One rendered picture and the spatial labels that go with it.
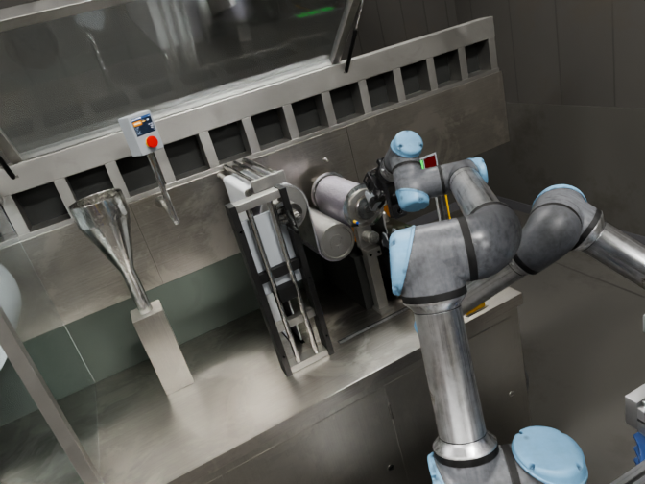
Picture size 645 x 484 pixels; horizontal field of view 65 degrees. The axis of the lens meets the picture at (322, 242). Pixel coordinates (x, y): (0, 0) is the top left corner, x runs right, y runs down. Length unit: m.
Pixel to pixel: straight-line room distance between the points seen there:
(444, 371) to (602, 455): 1.57
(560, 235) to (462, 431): 0.48
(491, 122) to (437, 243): 1.47
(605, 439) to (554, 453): 1.49
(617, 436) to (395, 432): 1.13
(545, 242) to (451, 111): 1.07
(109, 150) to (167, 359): 0.66
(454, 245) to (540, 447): 0.39
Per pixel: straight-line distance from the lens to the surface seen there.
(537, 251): 1.20
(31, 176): 1.72
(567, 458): 1.02
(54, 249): 1.76
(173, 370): 1.65
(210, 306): 1.89
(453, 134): 2.18
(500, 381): 1.85
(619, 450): 2.47
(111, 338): 1.88
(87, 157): 1.71
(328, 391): 1.45
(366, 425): 1.59
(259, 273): 1.41
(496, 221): 0.92
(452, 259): 0.88
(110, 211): 1.44
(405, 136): 1.30
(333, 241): 1.59
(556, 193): 1.32
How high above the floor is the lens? 1.80
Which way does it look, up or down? 23 degrees down
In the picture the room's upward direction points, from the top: 16 degrees counter-clockwise
